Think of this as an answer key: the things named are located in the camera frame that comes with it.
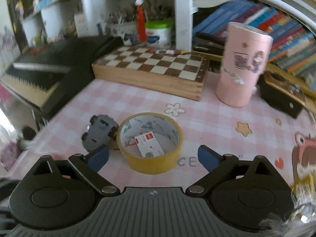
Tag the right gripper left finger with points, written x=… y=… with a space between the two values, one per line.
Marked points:
x=87 y=168

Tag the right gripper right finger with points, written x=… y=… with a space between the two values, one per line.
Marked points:
x=218 y=166

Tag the grey toy car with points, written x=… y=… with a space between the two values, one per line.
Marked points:
x=101 y=130

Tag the small white red card box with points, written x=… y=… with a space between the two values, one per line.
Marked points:
x=148 y=145

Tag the yellow tape roll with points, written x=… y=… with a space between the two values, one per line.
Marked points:
x=168 y=134

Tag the pink checkered tablecloth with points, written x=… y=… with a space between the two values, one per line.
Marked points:
x=256 y=129

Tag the black wooden small box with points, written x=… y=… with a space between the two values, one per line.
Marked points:
x=281 y=93

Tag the wooden chessboard box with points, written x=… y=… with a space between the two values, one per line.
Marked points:
x=175 y=72

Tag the black Yamaha keyboard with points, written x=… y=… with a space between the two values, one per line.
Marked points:
x=48 y=76

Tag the pink cylindrical canister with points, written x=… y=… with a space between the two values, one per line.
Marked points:
x=245 y=56

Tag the red pen with white cap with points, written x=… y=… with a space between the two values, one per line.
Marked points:
x=141 y=22

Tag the white green lid jar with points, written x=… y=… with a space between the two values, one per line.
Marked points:
x=159 y=33

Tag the white bookshelf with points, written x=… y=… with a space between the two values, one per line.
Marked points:
x=172 y=12

